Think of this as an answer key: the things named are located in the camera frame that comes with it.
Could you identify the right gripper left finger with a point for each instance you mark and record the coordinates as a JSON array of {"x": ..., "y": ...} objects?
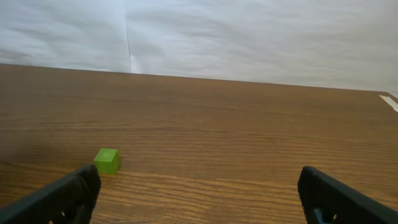
[{"x": 62, "y": 199}]

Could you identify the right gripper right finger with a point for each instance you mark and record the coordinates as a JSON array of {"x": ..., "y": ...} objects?
[{"x": 335, "y": 199}]

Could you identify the green cube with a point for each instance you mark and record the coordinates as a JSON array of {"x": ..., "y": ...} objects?
[{"x": 106, "y": 161}]

